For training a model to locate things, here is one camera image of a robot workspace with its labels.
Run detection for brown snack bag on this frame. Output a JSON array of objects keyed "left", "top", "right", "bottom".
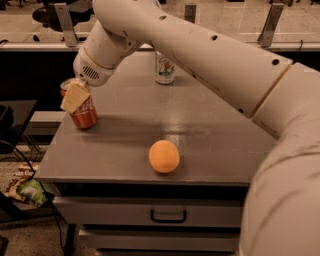
[{"left": 5, "top": 164, "right": 38, "bottom": 202}]

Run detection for black cable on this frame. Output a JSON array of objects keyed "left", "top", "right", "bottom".
[{"left": 0, "top": 139, "right": 66, "bottom": 254}]

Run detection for orange fruit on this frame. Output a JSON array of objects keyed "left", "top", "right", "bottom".
[{"left": 149, "top": 140, "right": 180, "bottom": 174}]

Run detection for red Coca-Cola can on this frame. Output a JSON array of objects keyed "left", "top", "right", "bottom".
[{"left": 68, "top": 91, "right": 97, "bottom": 129}]

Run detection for upper drawer with handle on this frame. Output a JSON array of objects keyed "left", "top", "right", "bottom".
[{"left": 54, "top": 197, "right": 242, "bottom": 228}]

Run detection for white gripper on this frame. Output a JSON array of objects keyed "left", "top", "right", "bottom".
[{"left": 61, "top": 47, "right": 115, "bottom": 113}]

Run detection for grey drawer cabinet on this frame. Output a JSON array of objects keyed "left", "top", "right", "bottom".
[{"left": 36, "top": 52, "right": 274, "bottom": 256}]

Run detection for right metal rail bracket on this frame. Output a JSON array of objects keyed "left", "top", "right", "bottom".
[{"left": 257, "top": 3, "right": 284, "bottom": 48}]

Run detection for black office chair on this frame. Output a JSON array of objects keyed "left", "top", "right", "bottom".
[{"left": 32, "top": 0, "right": 94, "bottom": 47}]

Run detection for left metal rail bracket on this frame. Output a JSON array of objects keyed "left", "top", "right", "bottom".
[{"left": 54, "top": 3, "right": 78, "bottom": 47}]

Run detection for lower grey drawer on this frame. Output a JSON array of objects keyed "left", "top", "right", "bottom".
[{"left": 79, "top": 229, "right": 239, "bottom": 252}]

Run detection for white green soda can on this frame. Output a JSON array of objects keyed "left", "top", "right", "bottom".
[{"left": 155, "top": 51, "right": 175, "bottom": 85}]

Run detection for metal rail bracket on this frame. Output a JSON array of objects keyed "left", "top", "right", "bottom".
[
  {"left": 54, "top": 3, "right": 78, "bottom": 47},
  {"left": 184, "top": 4, "right": 197, "bottom": 23},
  {"left": 257, "top": 3, "right": 284, "bottom": 48}
]

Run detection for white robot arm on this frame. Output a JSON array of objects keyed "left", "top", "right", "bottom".
[{"left": 62, "top": 0, "right": 320, "bottom": 256}]

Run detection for black side table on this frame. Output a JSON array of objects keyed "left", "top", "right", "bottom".
[{"left": 0, "top": 100, "right": 37, "bottom": 154}]

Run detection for middle metal rail bracket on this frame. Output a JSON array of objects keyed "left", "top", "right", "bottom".
[{"left": 184, "top": 4, "right": 197, "bottom": 23}]

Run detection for green snack bag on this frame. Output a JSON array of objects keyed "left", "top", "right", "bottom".
[{"left": 17, "top": 179, "right": 49, "bottom": 207}]

